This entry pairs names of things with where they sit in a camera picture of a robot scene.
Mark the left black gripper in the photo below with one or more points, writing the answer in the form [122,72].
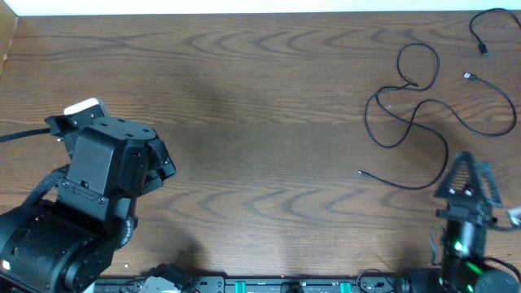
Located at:
[161,163]

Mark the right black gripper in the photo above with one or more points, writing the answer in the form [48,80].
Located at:
[466,212]

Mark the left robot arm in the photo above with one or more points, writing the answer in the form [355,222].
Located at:
[64,235]

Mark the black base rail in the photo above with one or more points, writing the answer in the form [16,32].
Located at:
[169,278]

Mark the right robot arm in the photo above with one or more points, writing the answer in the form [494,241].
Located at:
[464,268]

